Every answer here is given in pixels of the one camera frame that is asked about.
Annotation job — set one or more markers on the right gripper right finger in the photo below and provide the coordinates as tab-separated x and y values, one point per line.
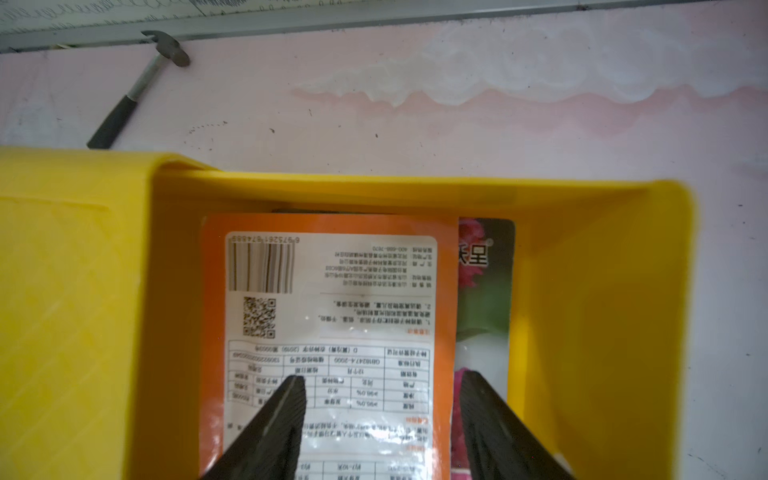
499	445

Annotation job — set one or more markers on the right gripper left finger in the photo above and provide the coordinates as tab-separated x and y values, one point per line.
269	446

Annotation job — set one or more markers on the orange seed bag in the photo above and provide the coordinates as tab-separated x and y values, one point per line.
363	307

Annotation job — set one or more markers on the pink flower seed bag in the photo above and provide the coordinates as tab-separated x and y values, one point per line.
485	273

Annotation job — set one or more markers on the yellow top drawer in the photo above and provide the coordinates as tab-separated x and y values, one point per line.
598	312

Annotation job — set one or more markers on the yellow drawer cabinet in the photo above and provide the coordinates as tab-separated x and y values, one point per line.
77	339

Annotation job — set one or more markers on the hammer black handle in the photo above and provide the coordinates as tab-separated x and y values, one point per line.
168	51

